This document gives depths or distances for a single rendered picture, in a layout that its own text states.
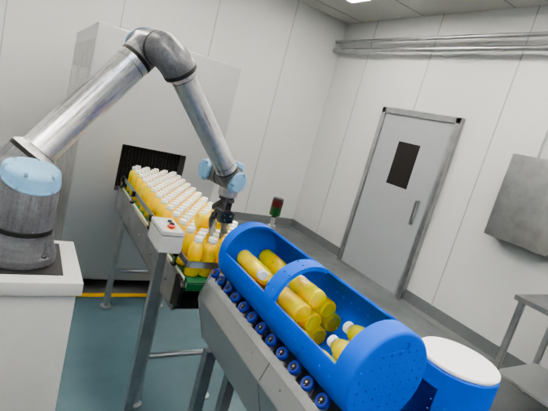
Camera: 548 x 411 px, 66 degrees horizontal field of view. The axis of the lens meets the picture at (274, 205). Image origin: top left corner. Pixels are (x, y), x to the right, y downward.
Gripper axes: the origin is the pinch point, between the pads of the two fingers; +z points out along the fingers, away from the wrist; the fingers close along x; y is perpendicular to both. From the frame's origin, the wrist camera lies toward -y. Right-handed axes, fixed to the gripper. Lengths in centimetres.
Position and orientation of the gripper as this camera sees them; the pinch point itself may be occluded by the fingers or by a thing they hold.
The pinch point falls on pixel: (215, 235)
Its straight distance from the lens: 201.5
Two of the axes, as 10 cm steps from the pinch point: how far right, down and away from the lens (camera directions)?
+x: 8.4, 1.2, 5.3
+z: -2.6, 9.5, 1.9
